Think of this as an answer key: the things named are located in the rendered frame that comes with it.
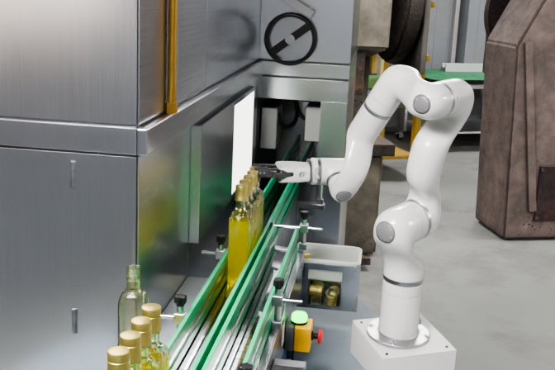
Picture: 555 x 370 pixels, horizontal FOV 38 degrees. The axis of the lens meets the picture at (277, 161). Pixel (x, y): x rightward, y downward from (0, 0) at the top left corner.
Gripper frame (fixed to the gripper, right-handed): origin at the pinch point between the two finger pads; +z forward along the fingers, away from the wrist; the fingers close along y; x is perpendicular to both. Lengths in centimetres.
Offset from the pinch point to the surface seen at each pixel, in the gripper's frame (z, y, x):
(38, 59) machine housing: 57, -57, 38
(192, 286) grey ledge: 21.1, -25.9, -27.1
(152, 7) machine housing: 33, -54, 50
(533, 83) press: -244, 318, -8
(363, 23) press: -105, 289, 32
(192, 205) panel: 21.0, -18.2, -5.9
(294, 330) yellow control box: -6, -41, -34
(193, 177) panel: 21.0, -18.2, 2.3
